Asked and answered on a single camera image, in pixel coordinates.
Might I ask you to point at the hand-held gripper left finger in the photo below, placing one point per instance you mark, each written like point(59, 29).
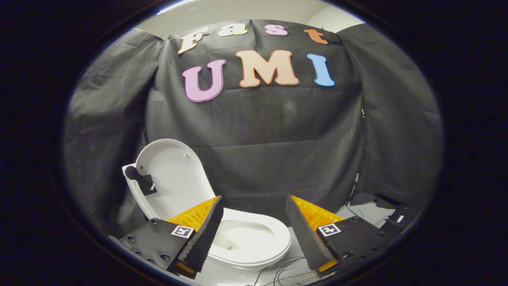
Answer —
point(204, 234)

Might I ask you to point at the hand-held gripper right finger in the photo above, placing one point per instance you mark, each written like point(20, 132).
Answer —
point(303, 234)

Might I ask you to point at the white toilet lid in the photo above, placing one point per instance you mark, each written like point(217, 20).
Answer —
point(174, 171)

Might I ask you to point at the white ceramic toilet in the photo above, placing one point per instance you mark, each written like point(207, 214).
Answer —
point(274, 242)

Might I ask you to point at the black device box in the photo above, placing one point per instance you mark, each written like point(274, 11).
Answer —
point(406, 212)

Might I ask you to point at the black backdrop cloth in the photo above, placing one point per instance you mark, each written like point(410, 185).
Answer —
point(258, 139)

